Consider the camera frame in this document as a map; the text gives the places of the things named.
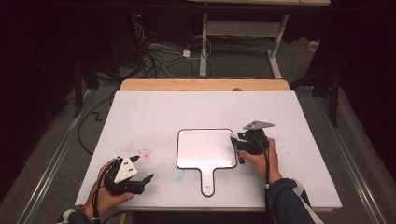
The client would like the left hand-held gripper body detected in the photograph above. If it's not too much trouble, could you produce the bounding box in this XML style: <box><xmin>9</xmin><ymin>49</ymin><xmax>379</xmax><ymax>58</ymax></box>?
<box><xmin>103</xmin><ymin>155</ymin><xmax>147</xmax><ymax>197</ymax></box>

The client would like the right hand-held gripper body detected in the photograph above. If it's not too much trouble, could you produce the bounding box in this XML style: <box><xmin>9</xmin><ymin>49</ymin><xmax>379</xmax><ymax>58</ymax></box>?
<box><xmin>237</xmin><ymin>119</ymin><xmax>276</xmax><ymax>156</ymax></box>

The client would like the small white paddle whiteboard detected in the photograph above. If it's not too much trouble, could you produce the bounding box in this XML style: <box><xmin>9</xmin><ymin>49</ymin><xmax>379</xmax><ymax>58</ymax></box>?
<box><xmin>176</xmin><ymin>128</ymin><xmax>239</xmax><ymax>198</ymax></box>

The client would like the person's right hand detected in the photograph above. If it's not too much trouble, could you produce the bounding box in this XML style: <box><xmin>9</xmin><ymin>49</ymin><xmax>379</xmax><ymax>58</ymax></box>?
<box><xmin>238</xmin><ymin>137</ymin><xmax>283</xmax><ymax>186</ymax></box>

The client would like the person's left hand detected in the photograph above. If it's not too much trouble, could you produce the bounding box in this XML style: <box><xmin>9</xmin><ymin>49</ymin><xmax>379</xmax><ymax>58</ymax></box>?
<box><xmin>83</xmin><ymin>158</ymin><xmax>135</xmax><ymax>219</ymax></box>

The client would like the wooden table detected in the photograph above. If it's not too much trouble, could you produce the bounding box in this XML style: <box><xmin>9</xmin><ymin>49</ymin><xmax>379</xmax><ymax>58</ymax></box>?
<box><xmin>119</xmin><ymin>77</ymin><xmax>291</xmax><ymax>92</ymax></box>

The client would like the black metal stand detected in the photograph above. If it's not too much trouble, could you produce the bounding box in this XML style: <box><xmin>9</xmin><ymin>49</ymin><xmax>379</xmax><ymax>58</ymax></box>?
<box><xmin>329</xmin><ymin>69</ymin><xmax>341</xmax><ymax>129</ymax></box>
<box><xmin>73</xmin><ymin>60</ymin><xmax>84</xmax><ymax>119</ymax></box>

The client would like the right hand-held gripper black cable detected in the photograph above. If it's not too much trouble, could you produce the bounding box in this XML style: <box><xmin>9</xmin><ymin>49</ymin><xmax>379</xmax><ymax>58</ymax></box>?
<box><xmin>262</xmin><ymin>148</ymin><xmax>278</xmax><ymax>224</ymax></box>

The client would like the hand-held gripper black cable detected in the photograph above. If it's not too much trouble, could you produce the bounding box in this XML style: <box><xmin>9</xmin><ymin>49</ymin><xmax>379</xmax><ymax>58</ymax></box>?
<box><xmin>91</xmin><ymin>161</ymin><xmax>126</xmax><ymax>224</ymax></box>
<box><xmin>262</xmin><ymin>148</ymin><xmax>278</xmax><ymax>224</ymax></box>

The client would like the left hand-held gripper black cable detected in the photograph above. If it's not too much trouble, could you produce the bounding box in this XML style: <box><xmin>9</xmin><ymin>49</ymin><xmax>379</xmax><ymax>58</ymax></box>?
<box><xmin>91</xmin><ymin>161</ymin><xmax>126</xmax><ymax>224</ymax></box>

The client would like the long black floor cable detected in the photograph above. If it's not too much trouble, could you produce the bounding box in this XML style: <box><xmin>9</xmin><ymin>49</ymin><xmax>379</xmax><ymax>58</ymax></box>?
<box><xmin>77</xmin><ymin>89</ymin><xmax>119</xmax><ymax>157</ymax></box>

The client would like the metal floor rail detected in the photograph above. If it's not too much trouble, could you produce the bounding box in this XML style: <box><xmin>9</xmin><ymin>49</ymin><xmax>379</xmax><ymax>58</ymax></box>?
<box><xmin>313</xmin><ymin>92</ymin><xmax>390</xmax><ymax>224</ymax></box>
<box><xmin>13</xmin><ymin>88</ymin><xmax>95</xmax><ymax>224</ymax></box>

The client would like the tangle of floor cables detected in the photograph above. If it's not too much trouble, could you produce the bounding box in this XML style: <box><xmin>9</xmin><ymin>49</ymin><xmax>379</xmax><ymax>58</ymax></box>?
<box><xmin>130</xmin><ymin>22</ymin><xmax>213</xmax><ymax>80</ymax></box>

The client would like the white metal desk frame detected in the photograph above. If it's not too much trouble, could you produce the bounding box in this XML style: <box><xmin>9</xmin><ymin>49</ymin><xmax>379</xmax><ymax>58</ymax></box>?
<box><xmin>188</xmin><ymin>0</ymin><xmax>332</xmax><ymax>79</ymax></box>

